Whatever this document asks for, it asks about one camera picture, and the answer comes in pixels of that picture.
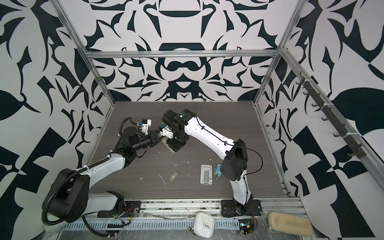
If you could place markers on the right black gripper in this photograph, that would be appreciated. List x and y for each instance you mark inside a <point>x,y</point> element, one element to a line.
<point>174,146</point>

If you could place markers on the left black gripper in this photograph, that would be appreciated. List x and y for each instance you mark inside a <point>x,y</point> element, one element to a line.
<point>154,137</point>

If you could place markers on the remote battery cover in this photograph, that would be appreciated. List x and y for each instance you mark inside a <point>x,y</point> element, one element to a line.
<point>173,176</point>

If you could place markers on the white remote control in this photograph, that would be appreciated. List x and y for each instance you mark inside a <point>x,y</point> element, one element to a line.
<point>170,144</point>

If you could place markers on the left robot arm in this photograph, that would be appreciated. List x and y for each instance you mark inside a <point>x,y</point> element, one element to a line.
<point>69,197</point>

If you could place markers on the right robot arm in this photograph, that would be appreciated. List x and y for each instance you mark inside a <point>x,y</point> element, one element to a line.
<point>233,153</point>

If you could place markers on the silver metal phone stand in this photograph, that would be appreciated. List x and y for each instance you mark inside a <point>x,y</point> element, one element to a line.
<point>206,177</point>

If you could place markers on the blue owl toy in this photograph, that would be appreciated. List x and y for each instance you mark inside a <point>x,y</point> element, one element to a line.
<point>217,170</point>

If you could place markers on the white square clock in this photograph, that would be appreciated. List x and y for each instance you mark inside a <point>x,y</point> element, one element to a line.
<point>204,225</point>

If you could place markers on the small circuit board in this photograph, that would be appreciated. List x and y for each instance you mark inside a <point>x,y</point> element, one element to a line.
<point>246,226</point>

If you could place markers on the beige sponge pad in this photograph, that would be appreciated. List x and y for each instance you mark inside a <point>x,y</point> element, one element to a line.
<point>290,224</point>

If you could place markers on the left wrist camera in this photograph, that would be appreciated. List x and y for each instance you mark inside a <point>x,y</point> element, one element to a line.
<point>144,126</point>

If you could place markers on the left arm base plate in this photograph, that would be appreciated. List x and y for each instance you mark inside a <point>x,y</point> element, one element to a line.
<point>123,210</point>

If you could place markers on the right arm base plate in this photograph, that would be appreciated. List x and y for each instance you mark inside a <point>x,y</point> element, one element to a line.
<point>231,208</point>

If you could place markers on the white slotted cable duct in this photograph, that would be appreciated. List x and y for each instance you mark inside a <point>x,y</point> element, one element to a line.
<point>222,224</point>

